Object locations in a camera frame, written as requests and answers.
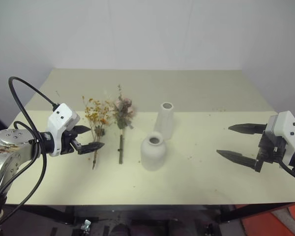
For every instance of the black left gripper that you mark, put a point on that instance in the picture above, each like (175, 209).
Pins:
(68, 145)

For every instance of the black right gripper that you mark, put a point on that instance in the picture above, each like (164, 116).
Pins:
(270, 150)

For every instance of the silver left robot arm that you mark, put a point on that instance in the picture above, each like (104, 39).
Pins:
(7, 157)

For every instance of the round white ceramic vase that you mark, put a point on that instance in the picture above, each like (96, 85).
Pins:
(153, 153)

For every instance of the tall white ceramic vase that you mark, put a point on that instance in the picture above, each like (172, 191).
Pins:
(164, 123)

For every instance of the orange dried flower bouquet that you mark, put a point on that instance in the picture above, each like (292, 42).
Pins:
(97, 118)

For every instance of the pink dried flower bouquet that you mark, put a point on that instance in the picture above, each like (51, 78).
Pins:
(123, 110)

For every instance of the orange red floor object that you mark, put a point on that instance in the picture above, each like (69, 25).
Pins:
(273, 221)

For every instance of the small silver metal clamp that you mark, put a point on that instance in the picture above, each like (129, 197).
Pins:
(85, 225)

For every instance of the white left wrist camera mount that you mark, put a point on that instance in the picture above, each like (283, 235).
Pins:
(57, 120)

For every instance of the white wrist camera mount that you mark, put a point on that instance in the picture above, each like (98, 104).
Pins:
(57, 120)
(286, 127)

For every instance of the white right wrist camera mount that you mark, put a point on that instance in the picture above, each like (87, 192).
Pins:
(286, 127)

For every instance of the black metal table frame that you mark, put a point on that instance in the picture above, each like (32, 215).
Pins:
(64, 214)

